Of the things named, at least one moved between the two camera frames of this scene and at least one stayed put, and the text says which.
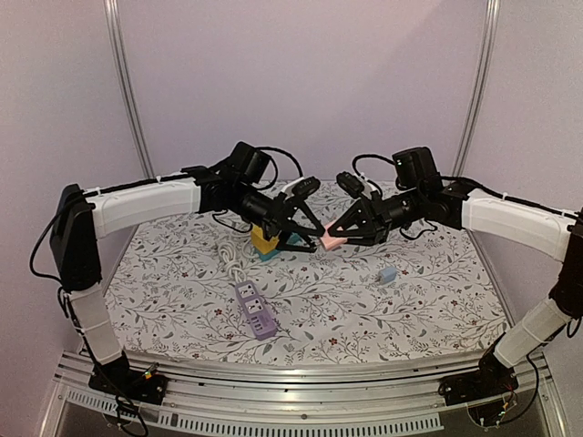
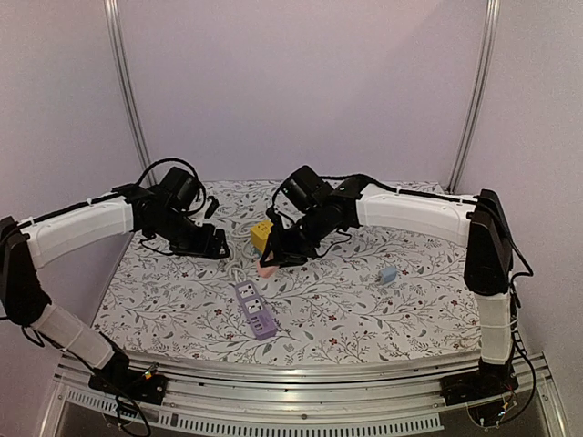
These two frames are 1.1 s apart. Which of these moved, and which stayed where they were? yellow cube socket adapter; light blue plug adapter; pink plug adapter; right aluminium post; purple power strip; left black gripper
Moved: left black gripper; pink plug adapter
Stayed: yellow cube socket adapter; purple power strip; right aluminium post; light blue plug adapter
